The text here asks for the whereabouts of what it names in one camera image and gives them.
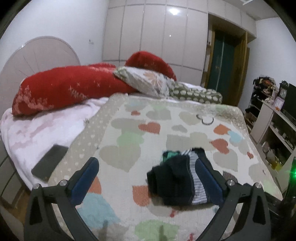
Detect dark navy pants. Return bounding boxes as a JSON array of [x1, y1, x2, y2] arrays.
[[146, 147, 220, 207]]

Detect black smartphone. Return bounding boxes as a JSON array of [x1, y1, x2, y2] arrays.
[[31, 145, 69, 182]]

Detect white fleece blanket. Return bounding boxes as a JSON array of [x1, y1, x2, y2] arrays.
[[1, 97, 108, 189]]

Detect white shelf unit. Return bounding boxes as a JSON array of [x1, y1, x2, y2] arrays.
[[244, 76, 295, 191]]

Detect heart pattern quilt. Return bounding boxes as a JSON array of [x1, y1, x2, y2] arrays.
[[49, 94, 282, 240]]

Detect long red pillow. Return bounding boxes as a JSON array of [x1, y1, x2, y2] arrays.
[[12, 63, 137, 116]]

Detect olive spotted pillow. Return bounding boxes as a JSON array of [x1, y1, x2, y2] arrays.
[[169, 82, 223, 104]]

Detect green wooden door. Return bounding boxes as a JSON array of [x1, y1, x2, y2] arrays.
[[205, 30, 249, 106]]

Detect rounded pink headboard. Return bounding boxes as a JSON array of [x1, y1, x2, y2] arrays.
[[0, 36, 80, 114]]

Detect floral grey pillow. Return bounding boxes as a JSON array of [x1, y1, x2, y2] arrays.
[[113, 66, 176, 98]]

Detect white glossy wardrobe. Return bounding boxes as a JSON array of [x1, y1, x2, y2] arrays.
[[102, 1, 256, 85]]

